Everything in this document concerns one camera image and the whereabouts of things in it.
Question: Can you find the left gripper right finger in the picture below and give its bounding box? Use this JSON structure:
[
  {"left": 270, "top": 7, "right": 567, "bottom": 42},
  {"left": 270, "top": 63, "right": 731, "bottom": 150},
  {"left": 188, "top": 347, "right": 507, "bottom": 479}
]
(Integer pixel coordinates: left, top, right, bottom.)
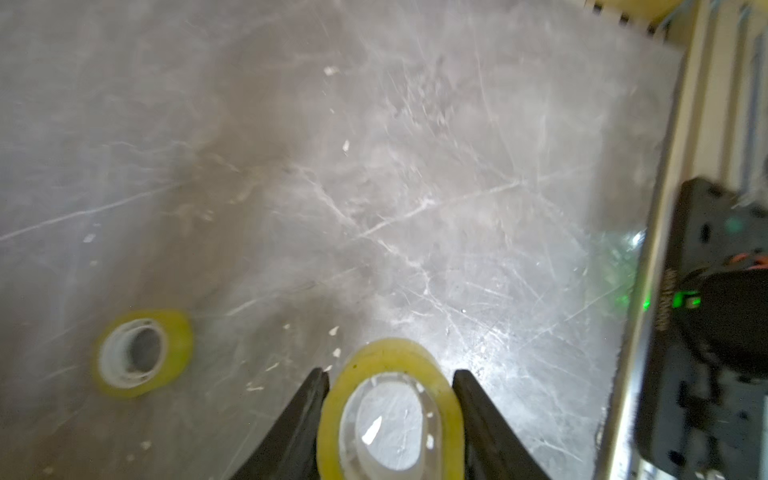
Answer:
[{"left": 452, "top": 369, "right": 550, "bottom": 480}]

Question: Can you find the aluminium rail frame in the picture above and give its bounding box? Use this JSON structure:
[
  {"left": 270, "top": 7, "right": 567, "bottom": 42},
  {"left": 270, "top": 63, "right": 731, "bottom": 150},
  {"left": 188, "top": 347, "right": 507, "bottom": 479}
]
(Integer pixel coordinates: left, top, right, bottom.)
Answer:
[{"left": 595, "top": 1, "right": 767, "bottom": 479}]

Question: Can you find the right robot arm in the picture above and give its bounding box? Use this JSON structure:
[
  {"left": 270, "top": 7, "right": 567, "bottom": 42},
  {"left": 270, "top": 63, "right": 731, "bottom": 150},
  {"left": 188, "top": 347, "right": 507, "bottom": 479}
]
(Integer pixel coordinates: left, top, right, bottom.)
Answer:
[{"left": 673, "top": 264, "right": 767, "bottom": 378}]

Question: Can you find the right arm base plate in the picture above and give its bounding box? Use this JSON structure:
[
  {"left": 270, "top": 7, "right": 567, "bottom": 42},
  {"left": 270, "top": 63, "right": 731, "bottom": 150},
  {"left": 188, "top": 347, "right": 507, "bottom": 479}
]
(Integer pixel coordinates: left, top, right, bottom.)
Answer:
[{"left": 634, "top": 177, "right": 767, "bottom": 479}]

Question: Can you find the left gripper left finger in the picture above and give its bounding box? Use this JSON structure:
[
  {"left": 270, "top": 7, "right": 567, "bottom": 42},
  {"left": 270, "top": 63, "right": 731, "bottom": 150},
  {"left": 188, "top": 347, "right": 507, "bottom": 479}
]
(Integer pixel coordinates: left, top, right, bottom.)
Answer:
[{"left": 231, "top": 367, "right": 330, "bottom": 480}]

